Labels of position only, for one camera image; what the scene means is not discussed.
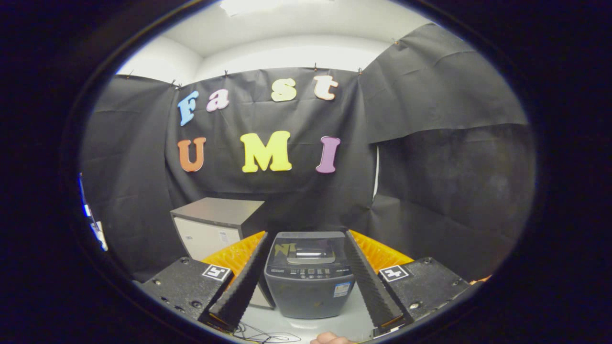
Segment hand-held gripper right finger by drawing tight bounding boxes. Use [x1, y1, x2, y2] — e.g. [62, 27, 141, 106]
[344, 229, 471, 337]

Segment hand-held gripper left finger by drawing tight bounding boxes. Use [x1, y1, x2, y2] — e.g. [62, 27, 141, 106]
[139, 231, 273, 333]

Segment dark grey washing machine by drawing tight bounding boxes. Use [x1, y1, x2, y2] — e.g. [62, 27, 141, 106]
[264, 264, 357, 320]

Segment washing machine lid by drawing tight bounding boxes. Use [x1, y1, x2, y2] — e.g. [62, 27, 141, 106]
[266, 231, 352, 269]

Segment grey and white cabinet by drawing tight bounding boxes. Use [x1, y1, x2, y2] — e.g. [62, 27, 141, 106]
[170, 197, 275, 309]

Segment black backdrop cloth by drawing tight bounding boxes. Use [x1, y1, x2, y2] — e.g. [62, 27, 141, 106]
[79, 22, 536, 282]

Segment blue and white board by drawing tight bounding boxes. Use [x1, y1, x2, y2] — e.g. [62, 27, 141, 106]
[79, 174, 108, 251]

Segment thin black cable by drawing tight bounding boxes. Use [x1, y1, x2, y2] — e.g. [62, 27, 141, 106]
[234, 322, 302, 344]

